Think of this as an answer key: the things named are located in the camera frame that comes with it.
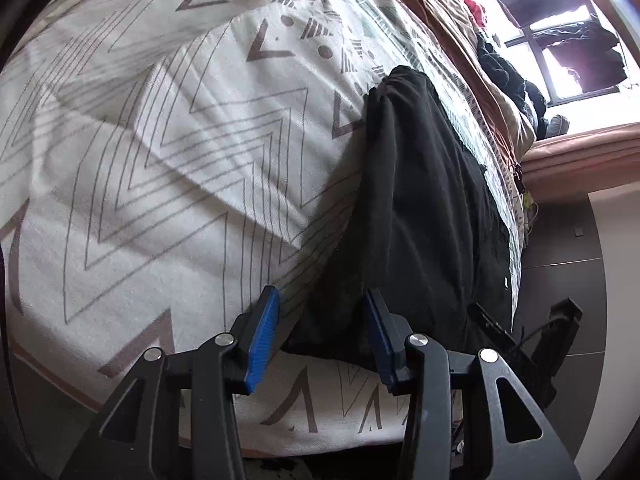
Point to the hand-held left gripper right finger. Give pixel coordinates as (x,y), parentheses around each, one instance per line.
(377,340)

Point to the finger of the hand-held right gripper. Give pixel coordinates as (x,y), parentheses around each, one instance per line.
(510,350)
(562,322)

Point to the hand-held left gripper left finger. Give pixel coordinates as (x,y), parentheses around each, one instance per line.
(260,345)

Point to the black button shirt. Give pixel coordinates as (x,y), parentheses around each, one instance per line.
(415,210)

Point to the pile of black clothes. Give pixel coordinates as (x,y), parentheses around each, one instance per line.
(505,70)

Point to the small green item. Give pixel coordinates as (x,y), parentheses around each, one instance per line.
(527,206)

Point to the small black item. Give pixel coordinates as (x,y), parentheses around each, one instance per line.
(517,177)

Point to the pink curtain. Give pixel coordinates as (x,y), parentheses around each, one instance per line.
(590,160)

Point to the grey cushion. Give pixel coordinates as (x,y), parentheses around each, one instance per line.
(557,126)

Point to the beige duvet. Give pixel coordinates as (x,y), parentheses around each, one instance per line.
(517,130)

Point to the geometric patterned white blanket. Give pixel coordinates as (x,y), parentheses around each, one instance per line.
(150,160)

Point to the red cloth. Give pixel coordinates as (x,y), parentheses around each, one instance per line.
(472,7)

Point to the rust orange duvet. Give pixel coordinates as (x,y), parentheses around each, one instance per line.
(425,0)

